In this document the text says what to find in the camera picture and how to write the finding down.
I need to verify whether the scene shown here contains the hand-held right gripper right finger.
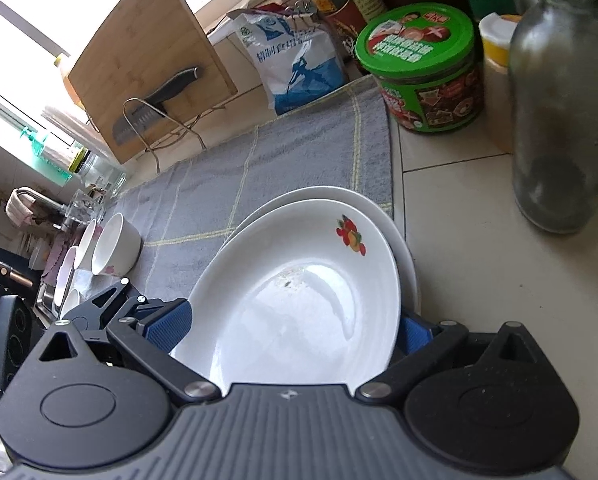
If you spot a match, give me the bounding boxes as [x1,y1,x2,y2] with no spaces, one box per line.
[354,312,537,405]

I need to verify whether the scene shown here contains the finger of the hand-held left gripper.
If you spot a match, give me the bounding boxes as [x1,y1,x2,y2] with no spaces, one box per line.
[59,276,148,334]

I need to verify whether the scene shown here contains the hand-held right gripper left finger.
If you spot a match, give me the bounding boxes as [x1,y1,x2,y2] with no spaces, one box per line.
[38,297,222,407]

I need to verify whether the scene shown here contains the white bowl with pink flowers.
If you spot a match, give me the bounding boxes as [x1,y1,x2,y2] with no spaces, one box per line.
[91,212,142,277]
[53,245,82,319]
[73,218,105,270]

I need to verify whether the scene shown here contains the white plate with flower print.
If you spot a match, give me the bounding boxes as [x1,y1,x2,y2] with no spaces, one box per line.
[229,185,421,317]
[170,198,403,395]

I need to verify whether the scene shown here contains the black appliance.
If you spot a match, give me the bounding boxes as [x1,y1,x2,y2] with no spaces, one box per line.
[0,246,36,290]

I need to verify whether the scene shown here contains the clear drinking glass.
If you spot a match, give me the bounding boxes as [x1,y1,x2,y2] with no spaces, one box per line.
[66,187,105,224]

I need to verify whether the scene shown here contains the glass jar yellow lid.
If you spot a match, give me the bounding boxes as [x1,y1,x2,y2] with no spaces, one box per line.
[68,147,128,196]

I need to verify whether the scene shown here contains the pink cloth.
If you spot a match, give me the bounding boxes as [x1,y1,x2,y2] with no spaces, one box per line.
[6,192,35,226]

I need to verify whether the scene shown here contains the metal faucet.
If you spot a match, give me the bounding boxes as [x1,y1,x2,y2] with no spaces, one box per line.
[11,185,68,226]

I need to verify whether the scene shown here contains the green dish soap bottle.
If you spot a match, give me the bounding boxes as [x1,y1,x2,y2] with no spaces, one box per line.
[21,124,75,184]

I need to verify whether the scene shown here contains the tall clear plastic roll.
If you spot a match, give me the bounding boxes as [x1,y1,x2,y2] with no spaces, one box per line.
[41,104,115,162]

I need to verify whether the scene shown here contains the grey checked towel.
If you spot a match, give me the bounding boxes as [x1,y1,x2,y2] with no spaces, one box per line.
[74,75,395,312]

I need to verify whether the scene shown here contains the orange liquid plastic bottle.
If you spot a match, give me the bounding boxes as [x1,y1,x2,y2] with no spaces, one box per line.
[54,52,88,111]

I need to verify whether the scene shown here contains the green-lidded sauce jar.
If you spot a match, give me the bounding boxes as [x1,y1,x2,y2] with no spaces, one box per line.
[353,3,485,135]

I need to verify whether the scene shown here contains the yellow-lidded spice jar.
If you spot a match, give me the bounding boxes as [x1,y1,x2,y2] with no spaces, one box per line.
[478,12,525,154]

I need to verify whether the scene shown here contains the bamboo cutting board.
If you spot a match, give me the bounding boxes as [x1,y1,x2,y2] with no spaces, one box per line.
[67,0,239,165]

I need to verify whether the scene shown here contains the clear bottle with red cap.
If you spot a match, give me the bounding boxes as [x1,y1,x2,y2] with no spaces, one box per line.
[508,0,598,234]

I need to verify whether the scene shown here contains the white framed window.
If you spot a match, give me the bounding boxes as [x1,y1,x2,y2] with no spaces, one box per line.
[0,0,301,173]

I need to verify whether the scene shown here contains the white and blue salt bag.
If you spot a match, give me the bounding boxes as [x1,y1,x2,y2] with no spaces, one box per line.
[226,7,350,116]

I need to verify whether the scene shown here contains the dark soy sauce bottle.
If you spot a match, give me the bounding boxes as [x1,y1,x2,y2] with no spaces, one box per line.
[296,0,390,62]

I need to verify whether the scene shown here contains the metal wire rack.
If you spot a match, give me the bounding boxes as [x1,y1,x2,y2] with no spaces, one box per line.
[122,97,231,174]

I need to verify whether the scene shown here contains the black-handled kitchen knife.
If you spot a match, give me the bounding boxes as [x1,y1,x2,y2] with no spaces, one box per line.
[113,65,201,146]

